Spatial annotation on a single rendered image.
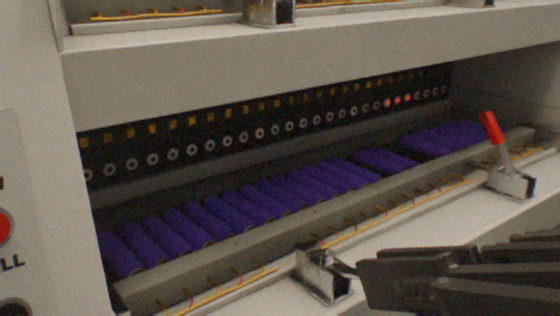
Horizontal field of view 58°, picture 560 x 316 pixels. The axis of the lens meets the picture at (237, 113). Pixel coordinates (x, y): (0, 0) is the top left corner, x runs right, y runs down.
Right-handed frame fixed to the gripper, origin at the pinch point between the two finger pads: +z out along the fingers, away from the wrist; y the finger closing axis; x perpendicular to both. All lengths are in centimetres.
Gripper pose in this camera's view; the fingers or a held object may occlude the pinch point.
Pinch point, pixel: (419, 278)
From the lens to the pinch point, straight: 32.4
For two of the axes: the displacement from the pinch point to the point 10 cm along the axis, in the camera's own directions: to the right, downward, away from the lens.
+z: -5.0, 2.6, 8.2
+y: 8.2, -1.7, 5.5
